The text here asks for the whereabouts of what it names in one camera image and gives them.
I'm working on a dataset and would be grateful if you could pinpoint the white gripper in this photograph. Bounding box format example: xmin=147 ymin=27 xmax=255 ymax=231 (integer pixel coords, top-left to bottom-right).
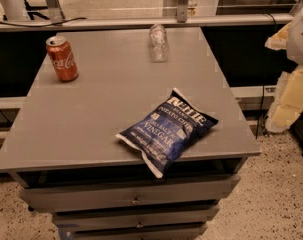
xmin=265 ymin=7 xmax=303 ymax=133

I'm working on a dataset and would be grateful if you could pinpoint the red coke can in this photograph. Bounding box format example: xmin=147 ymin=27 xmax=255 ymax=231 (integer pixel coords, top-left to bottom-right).
xmin=46 ymin=36 xmax=78 ymax=82

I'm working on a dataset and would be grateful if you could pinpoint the blue potato chips bag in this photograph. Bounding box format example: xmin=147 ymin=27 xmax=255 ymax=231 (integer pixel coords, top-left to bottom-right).
xmin=116 ymin=88 xmax=218 ymax=178

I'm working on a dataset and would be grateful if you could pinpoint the middle drawer with knob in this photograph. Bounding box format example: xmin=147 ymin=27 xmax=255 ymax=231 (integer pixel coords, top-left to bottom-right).
xmin=53 ymin=203 xmax=219 ymax=232

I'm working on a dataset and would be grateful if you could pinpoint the drawer with knob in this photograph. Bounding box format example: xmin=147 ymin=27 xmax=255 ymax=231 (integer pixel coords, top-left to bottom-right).
xmin=20 ymin=174 xmax=240 ymax=212
xmin=53 ymin=203 xmax=219 ymax=232

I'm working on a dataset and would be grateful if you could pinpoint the bottom drawer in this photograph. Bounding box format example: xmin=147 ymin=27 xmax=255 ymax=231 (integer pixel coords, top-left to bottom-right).
xmin=63 ymin=223 xmax=207 ymax=240

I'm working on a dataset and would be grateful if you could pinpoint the top drawer with knob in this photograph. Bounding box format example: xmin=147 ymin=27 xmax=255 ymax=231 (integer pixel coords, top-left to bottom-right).
xmin=20 ymin=174 xmax=240 ymax=212

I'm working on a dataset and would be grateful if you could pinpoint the white pipe leg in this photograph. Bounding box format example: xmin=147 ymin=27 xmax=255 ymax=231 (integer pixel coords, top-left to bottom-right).
xmin=0 ymin=0 xmax=29 ymax=21

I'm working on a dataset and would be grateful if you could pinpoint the black hanging cable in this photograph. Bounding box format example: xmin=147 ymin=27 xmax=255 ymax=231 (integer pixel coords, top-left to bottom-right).
xmin=255 ymin=13 xmax=278 ymax=140

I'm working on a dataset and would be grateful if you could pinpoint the metal bracket post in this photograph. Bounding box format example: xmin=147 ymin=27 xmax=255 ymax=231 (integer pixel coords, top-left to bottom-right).
xmin=177 ymin=0 xmax=189 ymax=23

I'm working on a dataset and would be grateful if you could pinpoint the black cable on rail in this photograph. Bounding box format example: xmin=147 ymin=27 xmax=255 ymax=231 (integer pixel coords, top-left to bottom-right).
xmin=0 ymin=16 xmax=88 ymax=28

